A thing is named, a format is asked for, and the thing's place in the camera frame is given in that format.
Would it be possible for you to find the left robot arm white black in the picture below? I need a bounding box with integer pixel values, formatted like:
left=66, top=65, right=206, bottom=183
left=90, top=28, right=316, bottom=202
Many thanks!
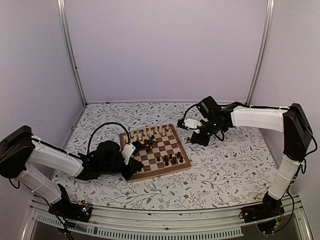
left=0, top=125, right=144, bottom=222

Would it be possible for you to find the right aluminium frame post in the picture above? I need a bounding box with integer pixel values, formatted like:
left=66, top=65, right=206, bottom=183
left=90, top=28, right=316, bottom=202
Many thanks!
left=245, top=0, right=275, bottom=105

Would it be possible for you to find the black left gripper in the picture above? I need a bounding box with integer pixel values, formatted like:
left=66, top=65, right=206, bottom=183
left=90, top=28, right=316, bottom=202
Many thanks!
left=99, top=157, right=144, bottom=181

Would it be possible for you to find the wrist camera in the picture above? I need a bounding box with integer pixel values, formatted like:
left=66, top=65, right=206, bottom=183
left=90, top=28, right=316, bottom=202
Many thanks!
left=121, top=140, right=142, bottom=165
left=177, top=118, right=203, bottom=131

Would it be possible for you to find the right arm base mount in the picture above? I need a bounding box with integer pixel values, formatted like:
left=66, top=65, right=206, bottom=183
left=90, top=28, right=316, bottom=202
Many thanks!
left=238, top=194, right=285, bottom=235

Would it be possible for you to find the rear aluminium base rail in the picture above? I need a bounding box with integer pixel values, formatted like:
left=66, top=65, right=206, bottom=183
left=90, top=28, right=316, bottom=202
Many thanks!
left=86, top=100, right=245, bottom=105

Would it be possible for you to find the dark chess piece corner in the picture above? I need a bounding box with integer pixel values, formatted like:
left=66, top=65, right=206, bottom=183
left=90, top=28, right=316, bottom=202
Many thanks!
left=176, top=151, right=184, bottom=163

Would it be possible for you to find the floral patterned table mat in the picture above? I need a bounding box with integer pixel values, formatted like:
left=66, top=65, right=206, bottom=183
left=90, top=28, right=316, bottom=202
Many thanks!
left=52, top=103, right=278, bottom=210

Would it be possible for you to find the pile of dark chess pieces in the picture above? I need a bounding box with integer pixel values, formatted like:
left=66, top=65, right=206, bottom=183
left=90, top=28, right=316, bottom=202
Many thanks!
left=142, top=135, right=158, bottom=152

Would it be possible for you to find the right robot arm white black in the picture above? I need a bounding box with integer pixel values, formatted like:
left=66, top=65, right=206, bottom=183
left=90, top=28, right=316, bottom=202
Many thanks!
left=180, top=96, right=315, bottom=221

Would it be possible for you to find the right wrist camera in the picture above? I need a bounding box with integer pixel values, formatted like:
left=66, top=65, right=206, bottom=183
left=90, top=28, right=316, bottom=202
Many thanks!
left=177, top=118, right=203, bottom=131

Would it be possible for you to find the front aluminium slotted rail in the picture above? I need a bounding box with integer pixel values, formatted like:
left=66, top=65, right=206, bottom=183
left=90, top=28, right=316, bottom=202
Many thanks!
left=22, top=194, right=316, bottom=240

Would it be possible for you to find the black looped cable left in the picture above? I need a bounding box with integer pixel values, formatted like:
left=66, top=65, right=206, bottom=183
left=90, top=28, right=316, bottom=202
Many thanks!
left=86, top=121, right=132, bottom=158

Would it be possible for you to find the left aluminium frame post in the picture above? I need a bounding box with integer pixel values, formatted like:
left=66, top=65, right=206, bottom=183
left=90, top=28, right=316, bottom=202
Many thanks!
left=56, top=0, right=88, bottom=107

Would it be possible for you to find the row of white chess pieces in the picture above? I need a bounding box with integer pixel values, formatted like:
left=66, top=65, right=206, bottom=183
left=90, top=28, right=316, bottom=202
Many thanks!
left=129, top=124, right=177, bottom=144

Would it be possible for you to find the wooden chess board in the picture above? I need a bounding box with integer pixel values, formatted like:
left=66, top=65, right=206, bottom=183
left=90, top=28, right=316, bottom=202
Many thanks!
left=119, top=123, right=191, bottom=183

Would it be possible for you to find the aluminium frame post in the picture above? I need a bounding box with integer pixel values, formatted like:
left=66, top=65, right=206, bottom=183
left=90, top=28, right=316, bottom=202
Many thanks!
left=56, top=0, right=88, bottom=107
left=245, top=0, right=275, bottom=105

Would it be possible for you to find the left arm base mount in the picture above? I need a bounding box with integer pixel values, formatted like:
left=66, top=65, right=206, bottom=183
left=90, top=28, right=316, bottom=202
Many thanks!
left=48, top=199, right=93, bottom=223

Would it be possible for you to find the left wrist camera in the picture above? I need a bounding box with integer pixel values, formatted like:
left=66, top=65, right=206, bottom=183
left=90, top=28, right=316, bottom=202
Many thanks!
left=121, top=140, right=142, bottom=165

